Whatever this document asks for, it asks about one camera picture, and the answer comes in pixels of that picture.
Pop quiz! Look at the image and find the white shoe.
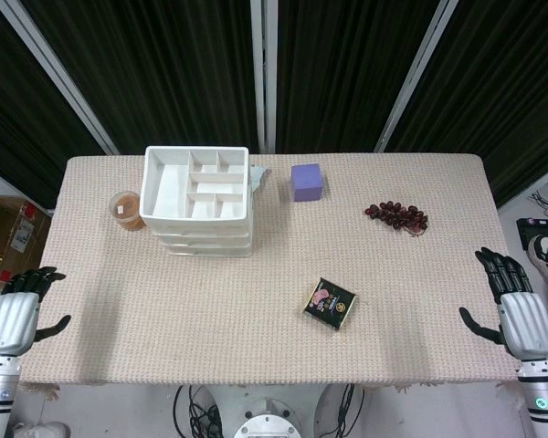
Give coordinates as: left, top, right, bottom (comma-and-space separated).
12, 422, 70, 438

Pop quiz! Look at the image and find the white metal frame post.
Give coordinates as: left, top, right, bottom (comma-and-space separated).
374, 0, 458, 154
0, 0, 120, 156
249, 0, 269, 154
264, 0, 279, 154

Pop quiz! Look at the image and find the black cable bundle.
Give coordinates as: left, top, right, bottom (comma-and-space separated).
173, 385, 225, 438
331, 382, 365, 438

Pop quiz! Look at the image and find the black luncheon meat can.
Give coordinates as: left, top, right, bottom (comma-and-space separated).
302, 276, 359, 329

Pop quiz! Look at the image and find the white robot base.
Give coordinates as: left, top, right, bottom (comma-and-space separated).
209, 382, 331, 438

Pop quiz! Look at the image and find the beige waffle tablecloth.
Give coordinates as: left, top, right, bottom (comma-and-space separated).
18, 153, 531, 396

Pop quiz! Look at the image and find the purple foam cube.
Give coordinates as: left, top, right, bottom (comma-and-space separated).
290, 162, 326, 203

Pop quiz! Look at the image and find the brown cardboard box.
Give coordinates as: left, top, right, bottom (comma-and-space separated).
0, 195, 54, 277

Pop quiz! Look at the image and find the clear plastic drawer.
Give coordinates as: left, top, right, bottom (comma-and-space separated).
151, 224, 252, 239
166, 245, 252, 260
160, 235, 252, 250

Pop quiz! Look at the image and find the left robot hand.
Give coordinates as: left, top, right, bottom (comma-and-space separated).
0, 266, 72, 356

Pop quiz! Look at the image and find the clear jar with orange snacks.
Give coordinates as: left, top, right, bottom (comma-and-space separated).
108, 191, 146, 233

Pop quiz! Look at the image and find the black device with coloured lights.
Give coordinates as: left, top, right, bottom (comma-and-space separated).
516, 217, 548, 251

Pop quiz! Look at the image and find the bunch of dark red grapes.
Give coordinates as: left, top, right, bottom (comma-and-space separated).
364, 201, 429, 237

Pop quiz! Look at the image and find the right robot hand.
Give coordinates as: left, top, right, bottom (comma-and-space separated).
458, 246, 548, 364

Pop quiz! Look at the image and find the pale blue packet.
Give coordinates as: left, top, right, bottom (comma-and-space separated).
248, 164, 271, 193

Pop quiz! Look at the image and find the black pleated curtain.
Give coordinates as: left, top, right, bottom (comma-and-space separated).
0, 0, 548, 209

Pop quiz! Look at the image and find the white plastic drawer cabinet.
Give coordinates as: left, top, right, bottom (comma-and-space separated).
139, 145, 253, 260

